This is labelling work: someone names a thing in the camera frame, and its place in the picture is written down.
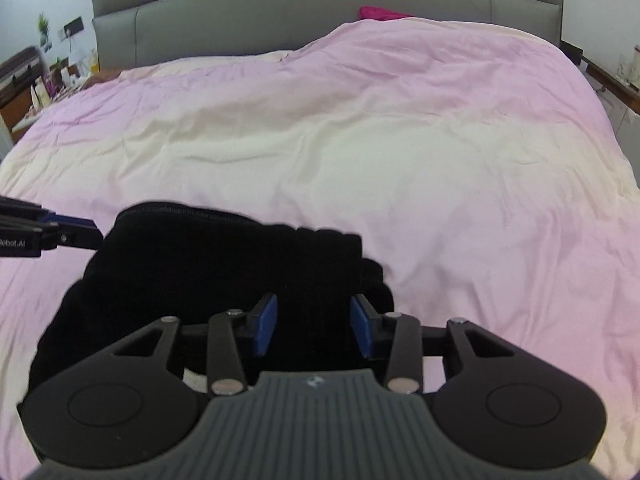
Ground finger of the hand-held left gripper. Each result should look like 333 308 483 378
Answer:
42 212 105 252

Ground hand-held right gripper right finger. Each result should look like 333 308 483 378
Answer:
349 294 517 395

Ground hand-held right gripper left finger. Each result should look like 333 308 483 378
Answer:
112 292 279 396

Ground black pants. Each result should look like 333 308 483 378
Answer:
27 201 396 403

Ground cluttered wooden nightstand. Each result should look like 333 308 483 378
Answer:
0 45 101 143

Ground cluster of cosmetic bottles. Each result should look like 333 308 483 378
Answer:
27 47 101 111

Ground brown cloth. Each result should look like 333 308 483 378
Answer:
82 72 122 89

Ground pink floral quilt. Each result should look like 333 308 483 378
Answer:
0 16 640 480

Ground small green plant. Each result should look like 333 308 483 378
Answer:
37 12 54 52

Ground grey upholstered bed headboard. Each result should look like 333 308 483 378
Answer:
90 0 565 75

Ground magenta cloth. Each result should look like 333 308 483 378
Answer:
359 6 416 23

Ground white nightstand with wooden top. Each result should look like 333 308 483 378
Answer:
560 40 640 133

